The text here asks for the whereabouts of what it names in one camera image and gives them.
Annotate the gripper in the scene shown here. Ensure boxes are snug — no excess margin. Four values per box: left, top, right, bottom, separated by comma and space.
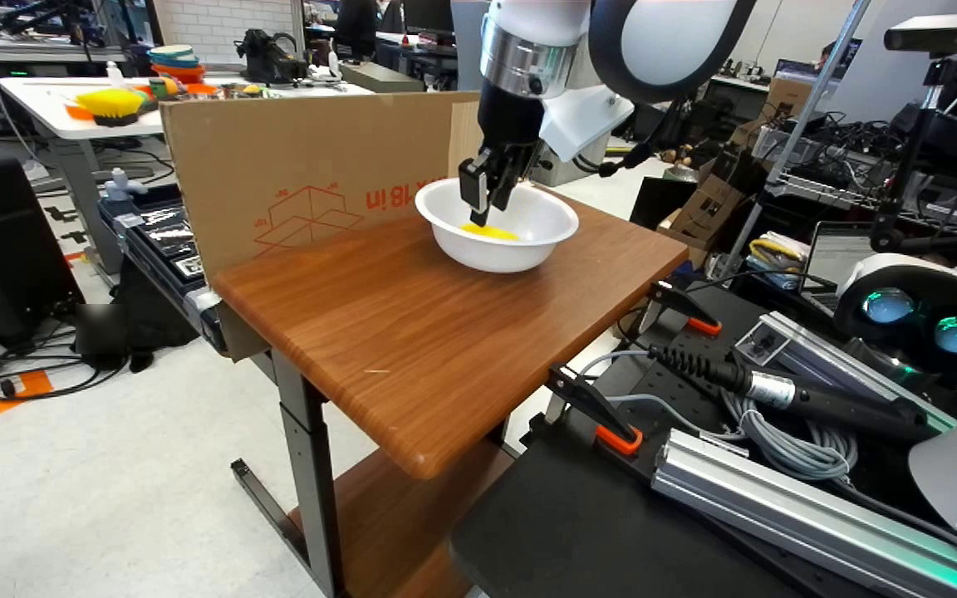
458, 79, 547, 228

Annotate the yellow object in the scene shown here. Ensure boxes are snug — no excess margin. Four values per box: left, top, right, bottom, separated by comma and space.
459, 222, 522, 243

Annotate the white plastic basin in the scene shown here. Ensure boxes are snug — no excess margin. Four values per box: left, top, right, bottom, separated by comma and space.
415, 177, 580, 274

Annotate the large cardboard box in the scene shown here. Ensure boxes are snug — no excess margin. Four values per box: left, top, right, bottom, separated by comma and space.
159, 90, 484, 280

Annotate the black clamp with orange tip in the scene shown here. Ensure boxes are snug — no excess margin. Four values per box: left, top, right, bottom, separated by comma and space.
547, 365, 645, 457
647, 280, 724, 338

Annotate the black machine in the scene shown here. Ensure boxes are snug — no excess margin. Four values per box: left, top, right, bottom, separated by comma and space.
234, 28, 310, 86

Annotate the slanted metal stand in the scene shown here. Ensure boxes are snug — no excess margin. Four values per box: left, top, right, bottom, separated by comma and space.
713, 0, 872, 281

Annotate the pile of cloths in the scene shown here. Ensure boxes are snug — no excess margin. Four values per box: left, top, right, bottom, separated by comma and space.
748, 230, 812, 292

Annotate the small cardboard box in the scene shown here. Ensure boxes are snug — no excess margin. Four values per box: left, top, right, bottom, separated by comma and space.
764, 76, 817, 122

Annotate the stack of coloured bowls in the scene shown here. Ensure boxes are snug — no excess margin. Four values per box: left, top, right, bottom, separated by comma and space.
146, 44, 208, 85

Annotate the laptop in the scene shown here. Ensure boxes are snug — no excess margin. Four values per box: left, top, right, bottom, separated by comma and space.
797, 219, 888, 313

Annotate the silver control box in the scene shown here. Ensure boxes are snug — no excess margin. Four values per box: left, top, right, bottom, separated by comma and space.
731, 311, 957, 434

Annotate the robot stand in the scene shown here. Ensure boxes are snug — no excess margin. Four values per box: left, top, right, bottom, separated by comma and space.
449, 274, 957, 598

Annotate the yellow brush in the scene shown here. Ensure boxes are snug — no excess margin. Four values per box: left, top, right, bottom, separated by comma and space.
75, 87, 145, 128

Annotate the white and black headset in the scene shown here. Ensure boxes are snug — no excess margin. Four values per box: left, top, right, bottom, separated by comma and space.
833, 252, 957, 393

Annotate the white table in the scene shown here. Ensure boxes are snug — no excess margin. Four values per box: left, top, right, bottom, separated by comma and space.
0, 75, 373, 277

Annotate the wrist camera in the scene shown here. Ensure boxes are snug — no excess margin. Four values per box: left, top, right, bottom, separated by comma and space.
538, 83, 636, 164

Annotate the wire rack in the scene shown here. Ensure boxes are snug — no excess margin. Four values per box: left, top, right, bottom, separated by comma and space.
764, 123, 957, 218

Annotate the black cable with silver plug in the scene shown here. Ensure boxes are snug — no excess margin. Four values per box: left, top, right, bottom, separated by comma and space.
647, 342, 938, 442

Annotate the coil of grey cable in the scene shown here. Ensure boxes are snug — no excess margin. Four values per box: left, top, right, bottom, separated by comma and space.
718, 389, 860, 483

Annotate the aluminium rail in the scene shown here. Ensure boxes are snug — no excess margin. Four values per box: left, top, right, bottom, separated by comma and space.
650, 427, 957, 598

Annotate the camera on mount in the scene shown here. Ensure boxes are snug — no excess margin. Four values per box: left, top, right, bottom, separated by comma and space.
869, 12, 957, 255

